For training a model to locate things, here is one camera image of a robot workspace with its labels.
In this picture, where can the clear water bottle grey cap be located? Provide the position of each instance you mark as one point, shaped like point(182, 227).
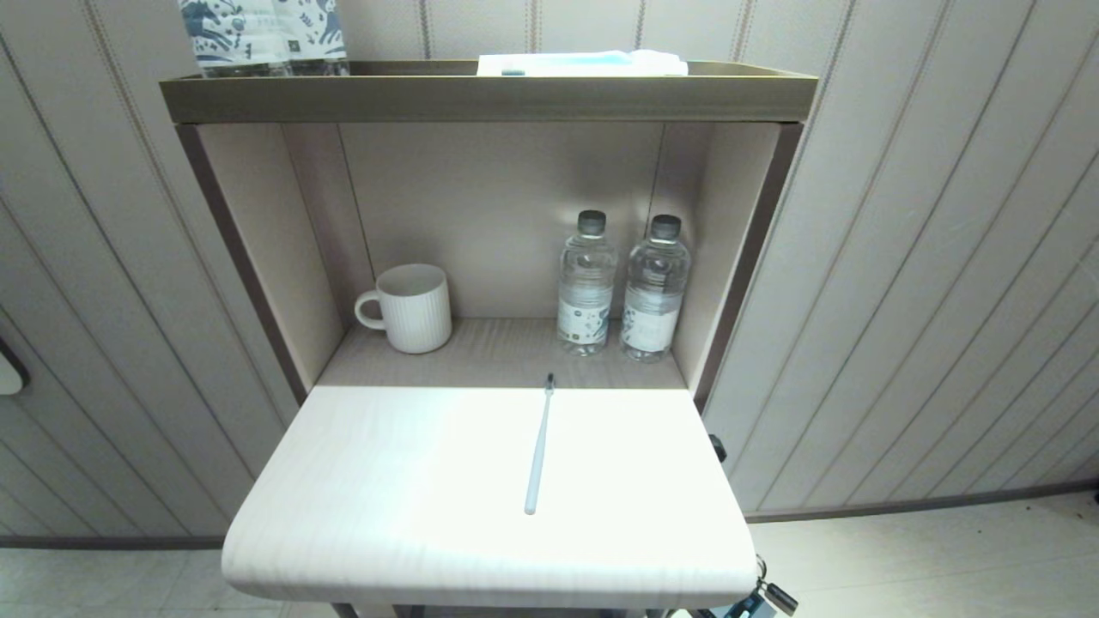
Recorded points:
point(654, 296)
point(585, 292)

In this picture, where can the white ribbed mug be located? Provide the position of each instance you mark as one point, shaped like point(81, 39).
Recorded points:
point(416, 309)

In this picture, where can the grey toothbrush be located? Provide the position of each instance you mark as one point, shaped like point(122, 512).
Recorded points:
point(539, 446)

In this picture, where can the small black knob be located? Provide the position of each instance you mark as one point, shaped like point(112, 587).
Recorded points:
point(717, 448)

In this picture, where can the beige wooden shelf unit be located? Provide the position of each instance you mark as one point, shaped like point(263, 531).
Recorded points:
point(489, 99)

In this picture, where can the white blue packet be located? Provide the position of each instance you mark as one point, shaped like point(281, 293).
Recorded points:
point(584, 64)

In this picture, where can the water bottle blue patterned label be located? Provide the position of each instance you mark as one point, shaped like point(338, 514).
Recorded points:
point(318, 34)

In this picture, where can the floral pouches on top shelf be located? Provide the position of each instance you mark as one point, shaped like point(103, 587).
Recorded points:
point(227, 34)

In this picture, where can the white wall fixture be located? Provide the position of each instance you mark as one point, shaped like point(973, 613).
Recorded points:
point(9, 373)

